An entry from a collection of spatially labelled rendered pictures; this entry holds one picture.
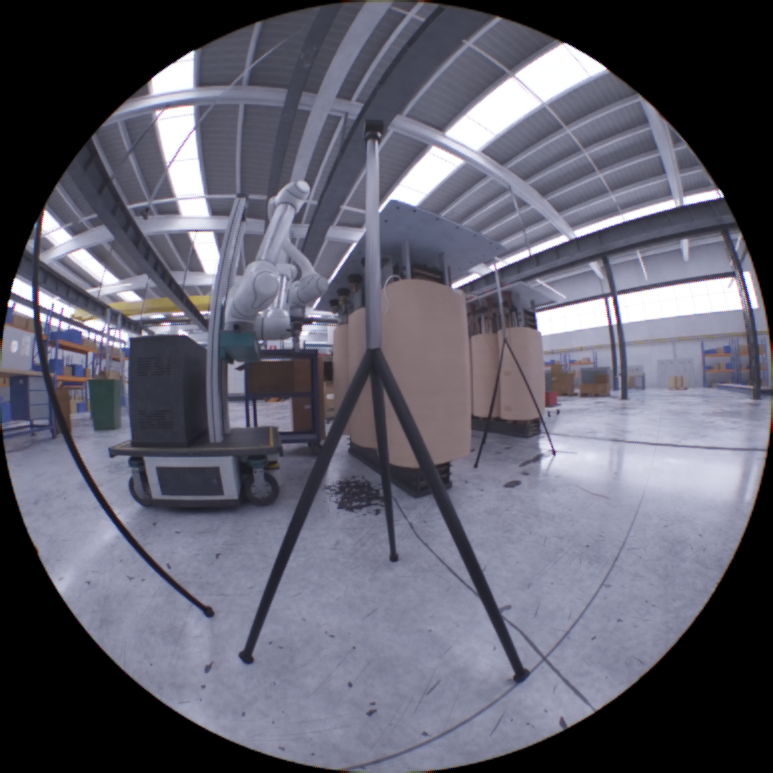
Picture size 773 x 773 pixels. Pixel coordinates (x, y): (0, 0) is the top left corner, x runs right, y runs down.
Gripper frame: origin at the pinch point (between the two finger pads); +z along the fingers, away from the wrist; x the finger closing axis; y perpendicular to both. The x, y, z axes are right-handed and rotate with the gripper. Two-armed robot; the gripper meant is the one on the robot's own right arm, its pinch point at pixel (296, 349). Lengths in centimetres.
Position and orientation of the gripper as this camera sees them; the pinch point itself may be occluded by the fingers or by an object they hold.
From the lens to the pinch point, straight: 134.8
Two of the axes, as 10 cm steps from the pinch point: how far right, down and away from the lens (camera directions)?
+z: 0.3, 10.0, 0.0
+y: -8.9, 0.2, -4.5
